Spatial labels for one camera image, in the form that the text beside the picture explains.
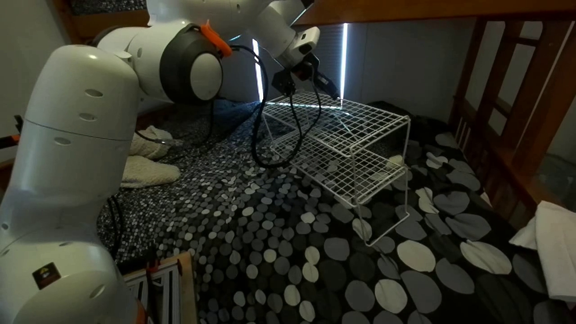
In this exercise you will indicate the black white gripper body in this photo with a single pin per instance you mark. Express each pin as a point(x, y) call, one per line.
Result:
point(306, 71)

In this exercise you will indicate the white wire shelf rack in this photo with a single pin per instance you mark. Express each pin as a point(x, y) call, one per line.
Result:
point(351, 151)

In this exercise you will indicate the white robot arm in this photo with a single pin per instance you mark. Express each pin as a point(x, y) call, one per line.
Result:
point(75, 136)

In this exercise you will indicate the black white dotted bedspread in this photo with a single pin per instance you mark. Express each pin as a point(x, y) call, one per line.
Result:
point(272, 248)

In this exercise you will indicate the white crumpled cloth left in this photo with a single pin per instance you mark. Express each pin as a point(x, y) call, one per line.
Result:
point(149, 143)

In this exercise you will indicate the white folded cloth right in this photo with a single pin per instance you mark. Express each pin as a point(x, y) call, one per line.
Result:
point(552, 235)

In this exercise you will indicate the wooden bed frame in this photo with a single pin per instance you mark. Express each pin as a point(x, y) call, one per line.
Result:
point(515, 88)

